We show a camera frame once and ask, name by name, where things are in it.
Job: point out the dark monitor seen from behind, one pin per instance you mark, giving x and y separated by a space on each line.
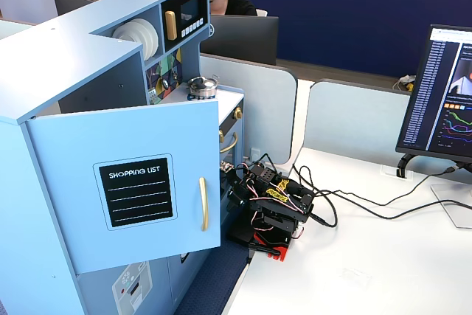
70 3

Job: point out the blue wooden toy kitchen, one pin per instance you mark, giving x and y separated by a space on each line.
73 71

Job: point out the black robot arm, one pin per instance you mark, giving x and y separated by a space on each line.
284 197

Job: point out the steel slotted spatula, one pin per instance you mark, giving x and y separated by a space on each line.
152 97

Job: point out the black monitor seen from behind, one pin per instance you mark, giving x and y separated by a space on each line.
243 38

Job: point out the small wrist camera board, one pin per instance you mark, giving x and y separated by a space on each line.
227 166

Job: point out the blue round trivet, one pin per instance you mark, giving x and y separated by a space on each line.
195 98

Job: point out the white outlet plate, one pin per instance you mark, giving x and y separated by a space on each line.
255 153

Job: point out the black toy microwave door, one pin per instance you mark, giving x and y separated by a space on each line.
190 16

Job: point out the silver monitor stand base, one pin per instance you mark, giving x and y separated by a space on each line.
457 208

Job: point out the grey desk divider panel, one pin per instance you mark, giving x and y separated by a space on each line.
354 123
258 108

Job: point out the blue shopping list cabinet door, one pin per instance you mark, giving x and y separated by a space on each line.
73 152

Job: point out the lit computer monitor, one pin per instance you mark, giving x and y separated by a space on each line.
435 101

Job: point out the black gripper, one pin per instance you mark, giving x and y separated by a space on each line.
234 190

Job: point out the red table clamp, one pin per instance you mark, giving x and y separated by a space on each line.
278 250

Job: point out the steel ladle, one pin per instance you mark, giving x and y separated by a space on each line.
165 83

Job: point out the gold stove knob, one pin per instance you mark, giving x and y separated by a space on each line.
221 136
238 113

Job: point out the white toy plate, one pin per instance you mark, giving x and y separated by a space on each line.
127 31
155 44
145 34

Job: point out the steel toy pot with lid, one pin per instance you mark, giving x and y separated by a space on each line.
203 87

